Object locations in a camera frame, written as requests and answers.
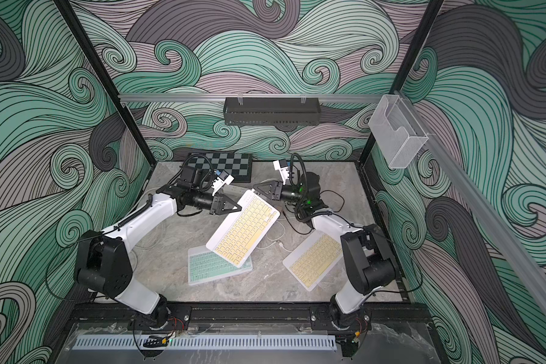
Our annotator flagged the clear plastic wall bin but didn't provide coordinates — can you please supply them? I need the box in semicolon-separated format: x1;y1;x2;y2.
369;94;429;169

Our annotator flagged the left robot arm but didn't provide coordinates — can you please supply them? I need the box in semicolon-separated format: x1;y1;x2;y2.
74;165;242;327

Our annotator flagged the black chessboard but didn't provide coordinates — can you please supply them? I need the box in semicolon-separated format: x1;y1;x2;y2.
188;152;253;183

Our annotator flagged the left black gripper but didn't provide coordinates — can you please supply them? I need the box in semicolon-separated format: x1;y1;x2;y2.
190;192;241;218

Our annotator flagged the black charging cable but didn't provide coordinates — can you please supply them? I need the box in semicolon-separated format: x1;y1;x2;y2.
279;189;347;237

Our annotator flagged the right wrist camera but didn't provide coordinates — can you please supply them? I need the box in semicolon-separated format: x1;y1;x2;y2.
273;159;290;185

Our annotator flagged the white slotted cable duct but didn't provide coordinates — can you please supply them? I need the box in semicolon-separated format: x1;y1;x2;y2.
71;335;338;351

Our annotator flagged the yellow keyboard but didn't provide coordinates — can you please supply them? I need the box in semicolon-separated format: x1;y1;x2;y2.
205;190;280;268
283;231;343;291

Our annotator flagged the green wireless keyboard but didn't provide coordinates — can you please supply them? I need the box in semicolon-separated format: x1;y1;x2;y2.
187;246;253;286

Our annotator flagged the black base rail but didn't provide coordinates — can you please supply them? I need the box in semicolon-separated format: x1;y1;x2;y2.
64;302;435;334

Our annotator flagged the black wall tray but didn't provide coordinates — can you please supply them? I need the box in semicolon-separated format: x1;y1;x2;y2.
223;97;322;127

